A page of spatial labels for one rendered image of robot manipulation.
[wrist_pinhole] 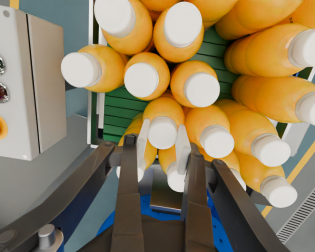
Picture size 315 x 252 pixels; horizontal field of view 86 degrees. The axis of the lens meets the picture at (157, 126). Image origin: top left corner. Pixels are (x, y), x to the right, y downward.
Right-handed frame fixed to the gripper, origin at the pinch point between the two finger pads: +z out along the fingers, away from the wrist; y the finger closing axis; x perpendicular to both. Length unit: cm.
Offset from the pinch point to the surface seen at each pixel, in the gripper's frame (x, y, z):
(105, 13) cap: 12.3, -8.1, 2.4
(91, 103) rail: -1.3, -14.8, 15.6
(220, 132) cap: 1.6, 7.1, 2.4
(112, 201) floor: -127, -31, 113
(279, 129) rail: -0.5, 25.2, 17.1
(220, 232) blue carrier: -22.9, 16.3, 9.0
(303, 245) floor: -145, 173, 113
